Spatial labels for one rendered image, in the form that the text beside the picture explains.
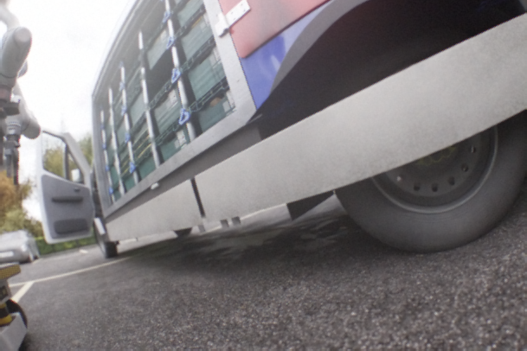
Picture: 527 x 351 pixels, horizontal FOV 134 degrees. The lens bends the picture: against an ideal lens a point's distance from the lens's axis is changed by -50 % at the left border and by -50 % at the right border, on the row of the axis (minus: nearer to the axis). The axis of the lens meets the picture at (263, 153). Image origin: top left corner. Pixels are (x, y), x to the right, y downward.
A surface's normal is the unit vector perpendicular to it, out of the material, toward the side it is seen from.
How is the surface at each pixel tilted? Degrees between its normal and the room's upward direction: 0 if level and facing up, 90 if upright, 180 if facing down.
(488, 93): 90
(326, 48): 90
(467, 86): 90
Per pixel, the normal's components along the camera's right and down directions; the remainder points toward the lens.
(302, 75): -0.59, 0.05
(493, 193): -0.76, -0.12
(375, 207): -0.43, -0.17
